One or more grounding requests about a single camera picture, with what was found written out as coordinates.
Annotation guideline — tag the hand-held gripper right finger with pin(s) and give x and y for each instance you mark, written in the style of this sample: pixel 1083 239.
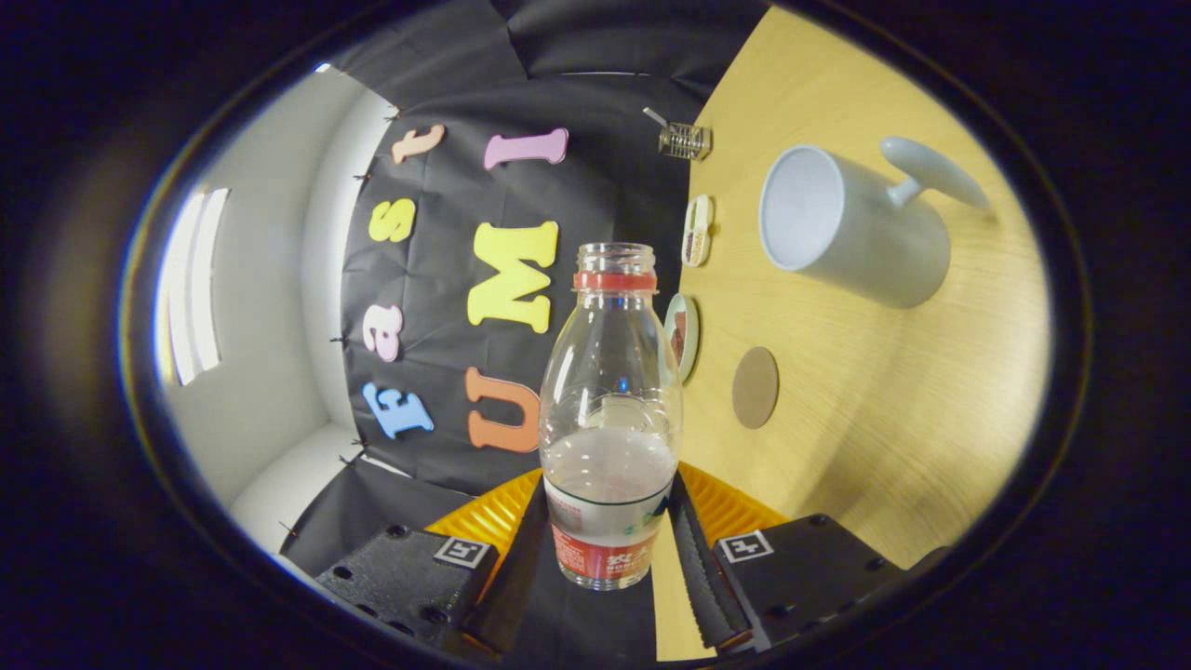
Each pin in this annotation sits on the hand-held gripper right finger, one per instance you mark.
pixel 707 586

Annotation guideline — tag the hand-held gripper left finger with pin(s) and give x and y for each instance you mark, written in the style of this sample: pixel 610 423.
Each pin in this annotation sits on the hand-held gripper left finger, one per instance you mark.
pixel 510 586

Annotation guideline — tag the brown round coaster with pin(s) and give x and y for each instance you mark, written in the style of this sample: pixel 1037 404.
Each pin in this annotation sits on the brown round coaster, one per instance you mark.
pixel 756 388

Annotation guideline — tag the clear juice bottle red label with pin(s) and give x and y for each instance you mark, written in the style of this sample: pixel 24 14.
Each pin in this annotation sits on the clear juice bottle red label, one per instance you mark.
pixel 609 391

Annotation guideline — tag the brown meat slice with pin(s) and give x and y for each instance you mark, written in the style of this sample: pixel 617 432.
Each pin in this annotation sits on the brown meat slice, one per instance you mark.
pixel 679 352
pixel 679 324

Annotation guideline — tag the wooden table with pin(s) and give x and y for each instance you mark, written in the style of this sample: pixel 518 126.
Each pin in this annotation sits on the wooden table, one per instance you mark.
pixel 884 419

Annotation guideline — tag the pale green plate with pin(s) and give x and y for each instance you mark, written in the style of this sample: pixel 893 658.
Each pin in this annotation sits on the pale green plate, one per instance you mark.
pixel 693 340

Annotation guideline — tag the white divided dish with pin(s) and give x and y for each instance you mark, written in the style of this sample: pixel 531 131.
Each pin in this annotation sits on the white divided dish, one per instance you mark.
pixel 698 233

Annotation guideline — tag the large ceiling light panel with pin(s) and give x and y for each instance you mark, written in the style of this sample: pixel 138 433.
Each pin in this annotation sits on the large ceiling light panel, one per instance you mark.
pixel 191 288

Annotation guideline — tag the metal spoon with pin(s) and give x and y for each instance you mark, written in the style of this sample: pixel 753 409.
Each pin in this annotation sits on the metal spoon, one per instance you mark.
pixel 654 115

